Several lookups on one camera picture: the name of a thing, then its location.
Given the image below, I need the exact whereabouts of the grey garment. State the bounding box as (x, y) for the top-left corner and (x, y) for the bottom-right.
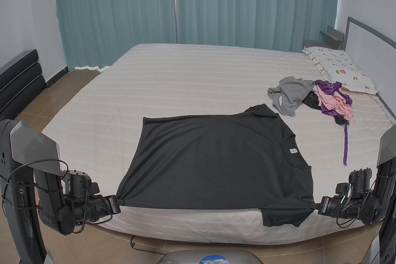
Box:
(268, 77), (315, 117)

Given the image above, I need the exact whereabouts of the grey bedside table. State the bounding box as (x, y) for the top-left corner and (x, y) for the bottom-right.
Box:
(303, 25), (345, 51)

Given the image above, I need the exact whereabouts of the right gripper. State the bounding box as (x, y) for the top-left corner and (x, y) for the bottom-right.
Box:
(317, 195), (344, 217)

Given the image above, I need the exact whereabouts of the black T-shirt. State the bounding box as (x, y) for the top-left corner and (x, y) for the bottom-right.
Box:
(116, 103), (317, 227)

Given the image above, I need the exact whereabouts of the bed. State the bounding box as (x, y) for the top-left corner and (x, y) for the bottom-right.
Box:
(40, 17), (396, 246)

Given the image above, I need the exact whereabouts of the pile of clothes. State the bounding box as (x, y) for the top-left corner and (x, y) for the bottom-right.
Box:
(303, 80), (354, 166)

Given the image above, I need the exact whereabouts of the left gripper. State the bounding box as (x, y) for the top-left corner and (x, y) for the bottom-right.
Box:
(83, 195), (122, 224)

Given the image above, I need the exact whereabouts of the black cable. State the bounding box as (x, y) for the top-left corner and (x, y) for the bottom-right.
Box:
(6, 158), (69, 195)
(130, 235), (165, 257)

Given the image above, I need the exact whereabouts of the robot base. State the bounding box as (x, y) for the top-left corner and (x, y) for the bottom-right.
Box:
(156, 249), (263, 264)

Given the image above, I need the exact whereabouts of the white printed pillow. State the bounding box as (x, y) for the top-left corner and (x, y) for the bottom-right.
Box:
(302, 46), (380, 95)

